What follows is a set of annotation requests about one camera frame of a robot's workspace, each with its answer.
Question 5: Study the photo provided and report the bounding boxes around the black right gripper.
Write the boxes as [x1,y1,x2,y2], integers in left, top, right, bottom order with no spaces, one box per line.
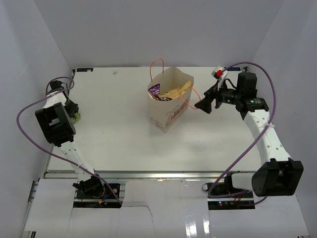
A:
[195,79,242,114]

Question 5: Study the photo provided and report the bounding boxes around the green snack packet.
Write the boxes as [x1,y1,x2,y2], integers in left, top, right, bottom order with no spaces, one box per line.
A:
[69,112,81,124]

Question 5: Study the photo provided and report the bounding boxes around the large brown chips bag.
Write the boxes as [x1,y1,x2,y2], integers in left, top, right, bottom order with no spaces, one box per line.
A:
[161,80,192,100]

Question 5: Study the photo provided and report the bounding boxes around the cream paper bag orange handles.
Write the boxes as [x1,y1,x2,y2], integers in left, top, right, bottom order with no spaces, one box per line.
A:
[147,63,201,132]

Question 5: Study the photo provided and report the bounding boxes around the brown chocolate bar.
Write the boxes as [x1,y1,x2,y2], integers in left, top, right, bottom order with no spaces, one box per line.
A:
[148,83,172,102]

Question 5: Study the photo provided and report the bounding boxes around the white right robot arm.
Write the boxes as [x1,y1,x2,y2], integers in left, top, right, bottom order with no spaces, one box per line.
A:
[195,69,304,198]

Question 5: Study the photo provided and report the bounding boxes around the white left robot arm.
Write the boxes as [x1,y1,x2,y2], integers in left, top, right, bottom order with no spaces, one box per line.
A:
[35,78,105,198]

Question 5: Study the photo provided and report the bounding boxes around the right blue table label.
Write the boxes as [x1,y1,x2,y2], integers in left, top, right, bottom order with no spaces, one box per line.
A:
[227,67,241,71]

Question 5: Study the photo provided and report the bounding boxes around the blue table label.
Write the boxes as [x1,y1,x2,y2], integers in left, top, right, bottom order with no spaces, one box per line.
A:
[227,67,241,71]
[76,67,94,72]

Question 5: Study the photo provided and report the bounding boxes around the left blue table label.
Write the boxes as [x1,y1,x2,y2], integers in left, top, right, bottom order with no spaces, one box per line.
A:
[76,67,94,72]

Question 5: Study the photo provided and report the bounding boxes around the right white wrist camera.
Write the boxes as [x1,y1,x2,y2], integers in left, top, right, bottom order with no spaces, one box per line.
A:
[211,66,227,90]

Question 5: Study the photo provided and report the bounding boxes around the aluminium table edge rail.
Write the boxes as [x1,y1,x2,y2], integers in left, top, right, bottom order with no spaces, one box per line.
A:
[43,171,256,179]

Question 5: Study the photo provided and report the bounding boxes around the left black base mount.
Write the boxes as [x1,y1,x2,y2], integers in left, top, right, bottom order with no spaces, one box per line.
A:
[73,184,121,209]

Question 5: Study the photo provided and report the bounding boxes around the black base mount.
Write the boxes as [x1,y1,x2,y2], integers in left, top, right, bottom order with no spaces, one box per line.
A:
[73,184,121,209]
[208,182,255,211]

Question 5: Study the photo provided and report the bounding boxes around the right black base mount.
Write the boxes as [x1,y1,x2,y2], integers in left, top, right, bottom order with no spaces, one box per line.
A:
[208,182,255,211]

